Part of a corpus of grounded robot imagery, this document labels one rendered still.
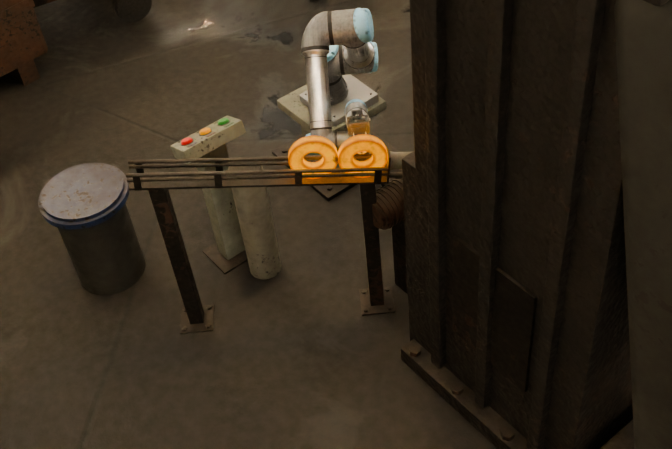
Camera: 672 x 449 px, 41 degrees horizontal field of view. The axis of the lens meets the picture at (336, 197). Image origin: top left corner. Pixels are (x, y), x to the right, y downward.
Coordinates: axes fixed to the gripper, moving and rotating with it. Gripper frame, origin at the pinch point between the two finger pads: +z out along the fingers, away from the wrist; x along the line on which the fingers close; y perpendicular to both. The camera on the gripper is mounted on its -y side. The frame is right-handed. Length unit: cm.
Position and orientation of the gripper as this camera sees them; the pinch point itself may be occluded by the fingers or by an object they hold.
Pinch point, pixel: (361, 153)
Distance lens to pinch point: 280.6
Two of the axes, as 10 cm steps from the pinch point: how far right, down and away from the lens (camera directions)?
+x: 9.9, -1.0, -0.2
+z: 0.3, 4.3, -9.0
